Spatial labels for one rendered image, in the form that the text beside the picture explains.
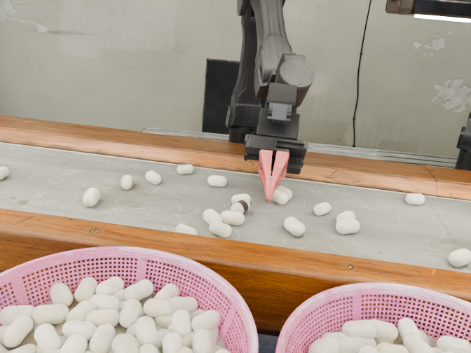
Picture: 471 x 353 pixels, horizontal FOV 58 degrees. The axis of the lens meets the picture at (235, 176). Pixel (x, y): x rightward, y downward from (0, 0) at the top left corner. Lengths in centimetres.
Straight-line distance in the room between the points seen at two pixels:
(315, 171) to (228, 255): 37
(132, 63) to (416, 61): 171
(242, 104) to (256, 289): 63
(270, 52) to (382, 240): 39
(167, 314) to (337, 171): 49
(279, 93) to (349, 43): 208
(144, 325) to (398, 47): 253
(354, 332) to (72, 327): 27
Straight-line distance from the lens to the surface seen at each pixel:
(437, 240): 70
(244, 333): 41
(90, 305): 46
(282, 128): 71
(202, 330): 43
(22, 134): 97
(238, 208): 63
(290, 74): 70
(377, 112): 283
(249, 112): 106
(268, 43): 83
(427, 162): 136
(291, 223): 61
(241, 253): 51
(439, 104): 294
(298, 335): 43
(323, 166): 84
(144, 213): 64
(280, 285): 50
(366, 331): 47
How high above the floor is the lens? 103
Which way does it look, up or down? 21 degrees down
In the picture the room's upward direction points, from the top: 5 degrees clockwise
